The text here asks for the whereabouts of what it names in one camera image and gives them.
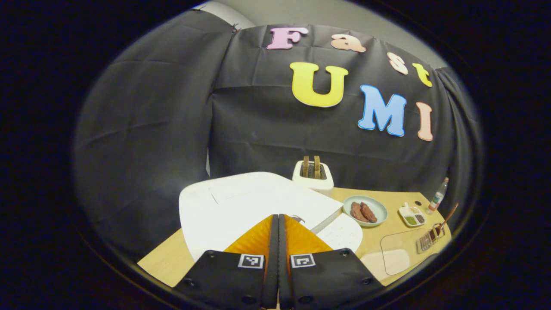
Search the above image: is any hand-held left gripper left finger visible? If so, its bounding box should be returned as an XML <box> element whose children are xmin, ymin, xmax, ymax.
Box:
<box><xmin>174</xmin><ymin>214</ymin><xmax>279</xmax><ymax>310</ymax></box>

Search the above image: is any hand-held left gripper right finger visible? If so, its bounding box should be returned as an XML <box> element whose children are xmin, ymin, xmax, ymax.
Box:
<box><xmin>279</xmin><ymin>214</ymin><xmax>386</xmax><ymax>310</ymax></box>

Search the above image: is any white rice cooker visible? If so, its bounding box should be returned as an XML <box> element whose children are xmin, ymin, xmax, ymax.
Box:
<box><xmin>179</xmin><ymin>171</ymin><xmax>364</xmax><ymax>263</ymax></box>

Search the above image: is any metal wire chopstick holder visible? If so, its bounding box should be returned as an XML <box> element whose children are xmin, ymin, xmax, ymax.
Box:
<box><xmin>416</xmin><ymin>223</ymin><xmax>446</xmax><ymax>254</ymax></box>

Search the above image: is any brown wooden spoon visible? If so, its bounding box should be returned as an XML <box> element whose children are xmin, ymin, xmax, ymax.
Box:
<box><xmin>430</xmin><ymin>203</ymin><xmax>459</xmax><ymax>240</ymax></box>

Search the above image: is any white toaster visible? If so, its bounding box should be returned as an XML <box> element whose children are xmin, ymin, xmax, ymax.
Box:
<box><xmin>292</xmin><ymin>156</ymin><xmax>335</xmax><ymax>198</ymax></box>

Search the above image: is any light blue plate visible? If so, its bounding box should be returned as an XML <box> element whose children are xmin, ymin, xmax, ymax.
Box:
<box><xmin>343</xmin><ymin>195</ymin><xmax>389</xmax><ymax>228</ymax></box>

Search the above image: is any white divided dish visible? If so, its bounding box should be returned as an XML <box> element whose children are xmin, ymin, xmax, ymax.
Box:
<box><xmin>398</xmin><ymin>202</ymin><xmax>428</xmax><ymax>228</ymax></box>

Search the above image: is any clear plastic water bottle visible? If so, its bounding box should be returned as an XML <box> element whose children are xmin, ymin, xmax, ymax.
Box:
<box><xmin>426</xmin><ymin>177</ymin><xmax>450</xmax><ymax>216</ymax></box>

